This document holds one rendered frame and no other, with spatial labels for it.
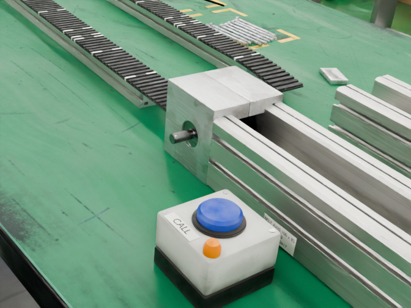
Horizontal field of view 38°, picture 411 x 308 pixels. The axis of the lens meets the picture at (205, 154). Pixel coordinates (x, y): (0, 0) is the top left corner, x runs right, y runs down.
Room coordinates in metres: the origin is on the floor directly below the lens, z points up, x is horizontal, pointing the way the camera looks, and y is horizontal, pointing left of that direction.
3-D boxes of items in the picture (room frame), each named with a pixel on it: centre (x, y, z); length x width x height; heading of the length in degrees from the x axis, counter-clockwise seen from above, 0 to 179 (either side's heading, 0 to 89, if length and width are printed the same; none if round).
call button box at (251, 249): (0.43, -0.02, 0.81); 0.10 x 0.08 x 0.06; 129
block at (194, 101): (0.62, -0.01, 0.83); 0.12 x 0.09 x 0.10; 129
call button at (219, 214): (0.42, -0.02, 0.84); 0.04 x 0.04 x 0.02
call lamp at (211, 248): (0.38, -0.01, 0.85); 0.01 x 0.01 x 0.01
